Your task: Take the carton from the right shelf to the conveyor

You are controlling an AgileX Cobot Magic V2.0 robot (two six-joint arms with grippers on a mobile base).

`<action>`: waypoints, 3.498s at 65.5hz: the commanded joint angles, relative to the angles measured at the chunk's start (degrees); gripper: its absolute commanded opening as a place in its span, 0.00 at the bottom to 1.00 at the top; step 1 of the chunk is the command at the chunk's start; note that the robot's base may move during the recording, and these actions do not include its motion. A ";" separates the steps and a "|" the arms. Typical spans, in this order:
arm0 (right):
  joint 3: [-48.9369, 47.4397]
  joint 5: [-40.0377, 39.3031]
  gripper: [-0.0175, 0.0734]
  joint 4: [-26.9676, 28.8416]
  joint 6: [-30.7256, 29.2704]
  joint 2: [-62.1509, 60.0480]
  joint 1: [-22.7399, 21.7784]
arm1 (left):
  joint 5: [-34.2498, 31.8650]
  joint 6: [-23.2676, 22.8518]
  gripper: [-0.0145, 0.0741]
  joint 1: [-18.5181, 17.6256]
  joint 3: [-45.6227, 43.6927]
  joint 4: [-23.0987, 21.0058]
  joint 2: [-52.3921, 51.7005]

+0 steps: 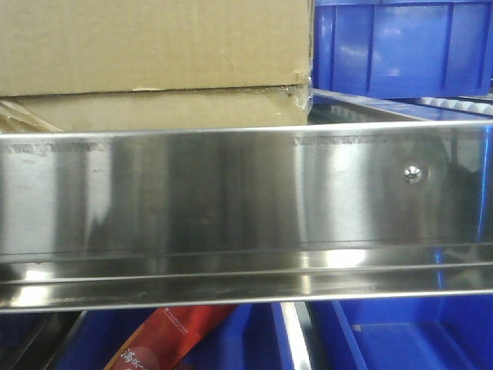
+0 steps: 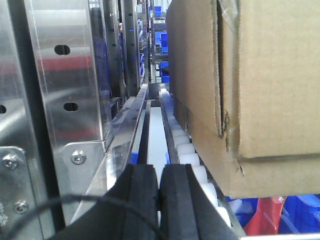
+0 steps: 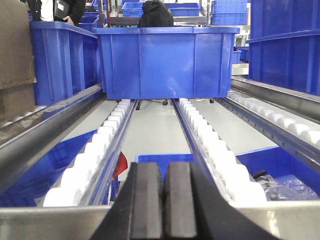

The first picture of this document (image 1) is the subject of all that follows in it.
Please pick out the brown cardboard carton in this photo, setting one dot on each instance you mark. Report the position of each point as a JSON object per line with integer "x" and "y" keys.
{"x": 149, "y": 65}

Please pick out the white shelf roller track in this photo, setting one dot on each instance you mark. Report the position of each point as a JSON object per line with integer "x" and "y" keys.
{"x": 474, "y": 104}

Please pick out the blue plastic bin lower left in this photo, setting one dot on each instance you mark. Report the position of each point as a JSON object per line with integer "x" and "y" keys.
{"x": 252, "y": 337}

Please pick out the blue plastic bin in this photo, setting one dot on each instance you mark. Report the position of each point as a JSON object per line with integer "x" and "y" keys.
{"x": 403, "y": 49}
{"x": 453, "y": 332}
{"x": 252, "y": 337}

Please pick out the red printed package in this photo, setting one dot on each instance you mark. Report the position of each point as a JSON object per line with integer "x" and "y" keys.
{"x": 167, "y": 335}

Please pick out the blue plastic bin upper right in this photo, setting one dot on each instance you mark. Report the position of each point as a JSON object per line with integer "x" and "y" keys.
{"x": 403, "y": 49}

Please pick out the blue plastic bin lower right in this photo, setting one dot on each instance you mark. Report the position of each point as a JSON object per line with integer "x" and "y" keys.
{"x": 453, "y": 332}

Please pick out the stainless steel shelf rail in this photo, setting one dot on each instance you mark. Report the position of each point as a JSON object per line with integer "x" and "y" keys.
{"x": 176, "y": 217}

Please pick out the shelf rail screw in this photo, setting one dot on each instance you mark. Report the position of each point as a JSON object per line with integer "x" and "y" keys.
{"x": 412, "y": 174}

